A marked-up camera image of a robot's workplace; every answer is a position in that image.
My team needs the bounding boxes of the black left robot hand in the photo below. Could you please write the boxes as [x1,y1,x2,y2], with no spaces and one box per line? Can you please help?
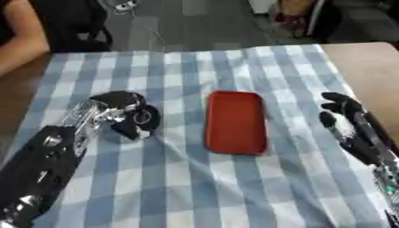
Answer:
[87,90,162,141]

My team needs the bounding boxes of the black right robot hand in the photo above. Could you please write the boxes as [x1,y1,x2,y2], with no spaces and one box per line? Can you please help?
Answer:
[318,91,388,167]

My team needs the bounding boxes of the black office chair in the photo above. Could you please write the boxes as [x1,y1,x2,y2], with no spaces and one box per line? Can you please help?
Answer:
[28,0,116,53]

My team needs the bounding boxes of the red rectangular tray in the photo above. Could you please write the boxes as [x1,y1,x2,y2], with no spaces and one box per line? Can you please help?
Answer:
[204,90,270,156]

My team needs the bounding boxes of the red object on floor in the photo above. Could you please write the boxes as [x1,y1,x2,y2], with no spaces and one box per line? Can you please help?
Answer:
[273,12,309,30]

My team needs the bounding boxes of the person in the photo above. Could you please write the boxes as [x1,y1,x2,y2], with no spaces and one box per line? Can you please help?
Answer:
[0,0,52,78]

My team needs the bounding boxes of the white cable bundle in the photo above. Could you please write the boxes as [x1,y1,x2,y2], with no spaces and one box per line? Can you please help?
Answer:
[101,0,141,16]

